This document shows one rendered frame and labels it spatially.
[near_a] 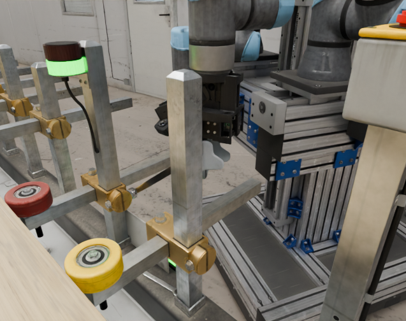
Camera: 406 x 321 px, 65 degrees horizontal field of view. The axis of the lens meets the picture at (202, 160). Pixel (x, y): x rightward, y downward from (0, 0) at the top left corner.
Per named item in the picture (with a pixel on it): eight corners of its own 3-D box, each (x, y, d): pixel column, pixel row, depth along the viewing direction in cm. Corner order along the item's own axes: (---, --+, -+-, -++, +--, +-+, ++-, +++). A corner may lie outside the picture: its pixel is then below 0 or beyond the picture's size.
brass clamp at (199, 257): (169, 229, 65) (167, 209, 63) (218, 263, 57) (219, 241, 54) (145, 244, 61) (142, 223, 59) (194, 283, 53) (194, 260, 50)
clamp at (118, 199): (102, 185, 80) (99, 167, 78) (133, 206, 72) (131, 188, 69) (81, 193, 76) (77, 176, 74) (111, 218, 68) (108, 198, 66)
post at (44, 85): (79, 218, 99) (44, 60, 77) (84, 223, 97) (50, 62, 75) (68, 223, 97) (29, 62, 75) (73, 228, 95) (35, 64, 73)
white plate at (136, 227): (107, 221, 86) (101, 190, 82) (170, 272, 70) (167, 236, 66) (105, 222, 86) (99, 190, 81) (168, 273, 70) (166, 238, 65)
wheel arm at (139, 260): (249, 190, 78) (250, 175, 76) (261, 195, 76) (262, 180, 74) (84, 298, 50) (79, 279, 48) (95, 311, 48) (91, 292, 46)
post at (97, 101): (121, 239, 81) (91, 39, 59) (129, 246, 79) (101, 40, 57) (109, 246, 78) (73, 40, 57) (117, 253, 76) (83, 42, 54)
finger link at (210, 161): (220, 190, 59) (222, 145, 55) (192, 184, 61) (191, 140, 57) (226, 182, 62) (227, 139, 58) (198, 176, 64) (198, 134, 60)
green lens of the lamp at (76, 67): (75, 67, 60) (72, 55, 59) (91, 71, 56) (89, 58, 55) (43, 72, 56) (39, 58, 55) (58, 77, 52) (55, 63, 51)
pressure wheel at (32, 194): (51, 218, 71) (39, 174, 66) (67, 235, 67) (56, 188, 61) (13, 235, 66) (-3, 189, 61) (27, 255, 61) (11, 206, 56)
